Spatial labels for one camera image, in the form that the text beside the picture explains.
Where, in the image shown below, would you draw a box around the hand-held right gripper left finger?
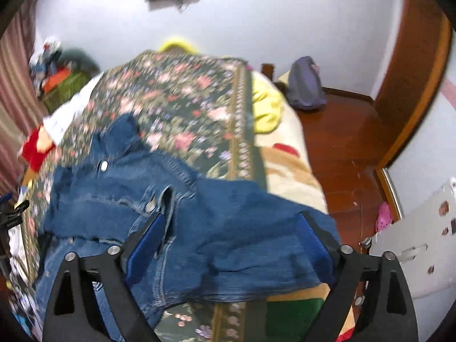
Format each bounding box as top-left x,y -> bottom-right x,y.
42,213 -> 168,342

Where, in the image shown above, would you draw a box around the cream printed blanket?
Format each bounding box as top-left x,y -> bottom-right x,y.
249,71 -> 359,342

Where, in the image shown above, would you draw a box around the pile of mixed clothes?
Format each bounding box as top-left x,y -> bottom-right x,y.
28,37 -> 63,79

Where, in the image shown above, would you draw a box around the blue denim jeans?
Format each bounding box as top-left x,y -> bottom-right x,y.
34,114 -> 343,342

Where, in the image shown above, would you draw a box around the white striped cloth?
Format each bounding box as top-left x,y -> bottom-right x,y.
43,89 -> 95,140

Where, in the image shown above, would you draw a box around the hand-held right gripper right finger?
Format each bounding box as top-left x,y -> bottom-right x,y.
292,211 -> 419,342

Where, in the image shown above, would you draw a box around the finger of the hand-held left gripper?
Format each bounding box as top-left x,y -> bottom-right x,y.
0,192 -> 31,231

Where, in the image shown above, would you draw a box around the wooden bed post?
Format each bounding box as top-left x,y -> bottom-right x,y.
261,63 -> 287,91

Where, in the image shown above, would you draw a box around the pink rubber shoe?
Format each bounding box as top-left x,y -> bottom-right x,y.
375,202 -> 393,234

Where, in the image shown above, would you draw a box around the green basket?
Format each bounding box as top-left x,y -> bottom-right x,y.
43,71 -> 94,113

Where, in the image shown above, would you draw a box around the purple backpack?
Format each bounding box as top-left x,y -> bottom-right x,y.
285,56 -> 327,111

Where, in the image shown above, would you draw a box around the striped pink curtain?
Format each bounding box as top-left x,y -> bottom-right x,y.
0,0 -> 48,195

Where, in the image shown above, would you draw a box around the white plastic chair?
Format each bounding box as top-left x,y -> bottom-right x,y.
367,178 -> 456,298

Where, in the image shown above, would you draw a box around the floral bedspread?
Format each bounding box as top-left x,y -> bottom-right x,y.
11,50 -> 268,342

